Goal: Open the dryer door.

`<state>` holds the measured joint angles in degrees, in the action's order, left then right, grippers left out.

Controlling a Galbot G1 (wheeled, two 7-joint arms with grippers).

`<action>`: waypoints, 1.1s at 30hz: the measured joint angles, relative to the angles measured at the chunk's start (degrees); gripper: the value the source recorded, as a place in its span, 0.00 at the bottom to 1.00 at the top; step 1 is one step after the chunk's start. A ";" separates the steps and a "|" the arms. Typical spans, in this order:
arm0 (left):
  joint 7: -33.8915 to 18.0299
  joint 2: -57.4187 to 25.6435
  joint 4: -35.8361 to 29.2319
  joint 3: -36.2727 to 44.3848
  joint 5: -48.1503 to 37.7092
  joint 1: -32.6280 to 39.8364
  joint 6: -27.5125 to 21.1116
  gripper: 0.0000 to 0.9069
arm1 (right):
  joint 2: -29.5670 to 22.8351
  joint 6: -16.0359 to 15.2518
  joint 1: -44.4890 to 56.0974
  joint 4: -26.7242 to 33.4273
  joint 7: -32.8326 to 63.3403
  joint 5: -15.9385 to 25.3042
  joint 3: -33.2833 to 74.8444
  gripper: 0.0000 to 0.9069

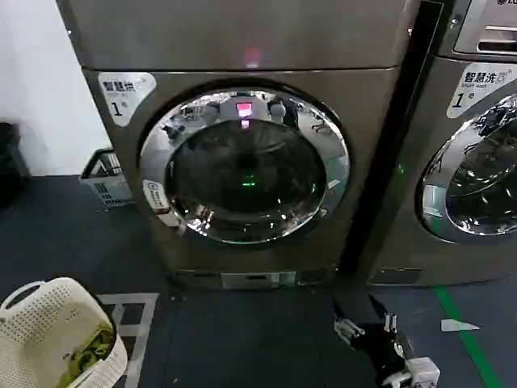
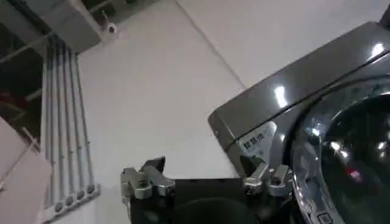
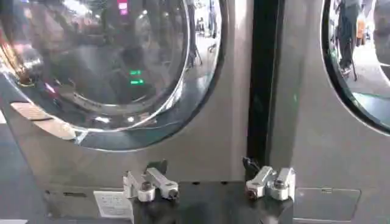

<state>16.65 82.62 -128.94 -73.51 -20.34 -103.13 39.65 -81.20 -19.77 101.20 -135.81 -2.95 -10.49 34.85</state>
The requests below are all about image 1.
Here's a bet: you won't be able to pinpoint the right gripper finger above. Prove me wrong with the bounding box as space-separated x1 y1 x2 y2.
368 293 400 335
332 298 368 345

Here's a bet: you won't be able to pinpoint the white slotted plastic basket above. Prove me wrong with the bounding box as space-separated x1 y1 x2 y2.
78 148 137 209

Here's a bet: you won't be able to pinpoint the white dryer door handle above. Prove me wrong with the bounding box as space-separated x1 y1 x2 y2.
142 179 187 236

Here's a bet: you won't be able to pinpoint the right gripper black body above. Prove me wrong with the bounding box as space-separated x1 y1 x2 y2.
350 322 407 378

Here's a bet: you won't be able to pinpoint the round glass washer door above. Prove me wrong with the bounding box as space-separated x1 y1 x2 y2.
417 93 517 247

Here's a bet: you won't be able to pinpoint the black bin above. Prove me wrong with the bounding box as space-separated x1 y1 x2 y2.
0 120 32 212

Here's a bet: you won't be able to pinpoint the round glass dryer door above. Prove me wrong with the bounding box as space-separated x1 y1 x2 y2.
139 78 351 246

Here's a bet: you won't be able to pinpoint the green clothes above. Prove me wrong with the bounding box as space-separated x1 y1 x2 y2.
59 320 117 386

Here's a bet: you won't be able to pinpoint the washer control drawer panel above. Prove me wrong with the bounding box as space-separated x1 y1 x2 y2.
451 0 517 54

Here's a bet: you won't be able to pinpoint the green floor tape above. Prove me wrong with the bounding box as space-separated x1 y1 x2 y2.
433 284 506 388

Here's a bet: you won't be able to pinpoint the white square floor marking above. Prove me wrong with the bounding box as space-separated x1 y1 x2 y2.
95 293 161 388

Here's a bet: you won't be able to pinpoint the grey dryer bottom panel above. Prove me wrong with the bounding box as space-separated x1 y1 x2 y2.
220 271 299 289

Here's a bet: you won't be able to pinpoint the grey front-load washer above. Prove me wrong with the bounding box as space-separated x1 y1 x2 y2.
365 0 517 289

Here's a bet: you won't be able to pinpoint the cream perforated laundry basket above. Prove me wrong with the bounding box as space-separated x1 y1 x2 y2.
0 276 128 388

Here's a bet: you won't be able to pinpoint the white washer number sticker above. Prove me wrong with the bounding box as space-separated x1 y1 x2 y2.
445 62 517 120

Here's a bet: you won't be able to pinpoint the grey front-load dryer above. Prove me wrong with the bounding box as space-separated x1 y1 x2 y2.
56 0 422 290

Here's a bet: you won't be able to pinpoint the white floor arrow marker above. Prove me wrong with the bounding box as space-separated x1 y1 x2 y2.
439 318 481 334

